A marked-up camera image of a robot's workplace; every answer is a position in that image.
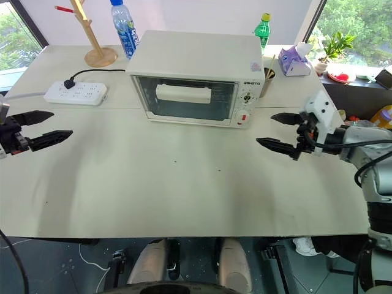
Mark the black table frame leg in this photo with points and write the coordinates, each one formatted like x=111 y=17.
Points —
x=174 y=260
x=116 y=269
x=280 y=263

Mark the beige rounded shape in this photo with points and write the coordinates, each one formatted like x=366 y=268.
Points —
x=234 y=266
x=150 y=263

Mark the white toaster oven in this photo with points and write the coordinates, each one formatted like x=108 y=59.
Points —
x=196 y=52

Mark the blue label water bottle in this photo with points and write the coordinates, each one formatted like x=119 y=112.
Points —
x=127 y=33

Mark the black power plug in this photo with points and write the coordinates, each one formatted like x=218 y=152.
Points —
x=69 y=84

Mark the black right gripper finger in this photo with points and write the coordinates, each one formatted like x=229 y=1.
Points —
x=288 y=119
x=278 y=147

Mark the green bottle yellow cap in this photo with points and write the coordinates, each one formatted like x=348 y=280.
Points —
x=262 y=32

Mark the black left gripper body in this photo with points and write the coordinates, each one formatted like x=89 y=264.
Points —
x=12 y=137

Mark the dark rounded shape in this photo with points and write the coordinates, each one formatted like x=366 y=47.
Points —
x=171 y=288

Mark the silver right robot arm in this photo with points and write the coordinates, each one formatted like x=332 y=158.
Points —
x=376 y=177

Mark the wooden mug tree stand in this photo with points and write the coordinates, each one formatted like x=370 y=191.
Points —
x=99 y=55

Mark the brown cup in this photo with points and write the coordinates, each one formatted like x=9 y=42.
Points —
x=266 y=85

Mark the red and white plate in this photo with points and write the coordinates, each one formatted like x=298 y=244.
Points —
x=338 y=76

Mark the green potted plant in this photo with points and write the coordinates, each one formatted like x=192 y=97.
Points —
x=337 y=44

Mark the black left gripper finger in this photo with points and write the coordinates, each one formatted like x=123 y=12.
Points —
x=50 y=139
x=33 y=117

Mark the white power strip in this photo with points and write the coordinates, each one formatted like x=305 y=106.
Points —
x=76 y=94

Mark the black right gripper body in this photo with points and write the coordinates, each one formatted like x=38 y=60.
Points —
x=306 y=134

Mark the black trouser leg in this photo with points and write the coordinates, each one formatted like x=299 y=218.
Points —
x=340 y=246

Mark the yellow orange bag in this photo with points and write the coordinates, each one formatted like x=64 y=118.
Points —
x=382 y=118

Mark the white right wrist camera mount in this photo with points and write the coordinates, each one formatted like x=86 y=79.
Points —
x=323 y=110

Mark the black box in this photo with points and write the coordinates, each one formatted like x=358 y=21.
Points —
x=385 y=78

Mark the purple tissue pack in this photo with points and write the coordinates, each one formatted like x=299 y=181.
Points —
x=291 y=62

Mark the white shoe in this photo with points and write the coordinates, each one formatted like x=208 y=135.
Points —
x=303 y=246

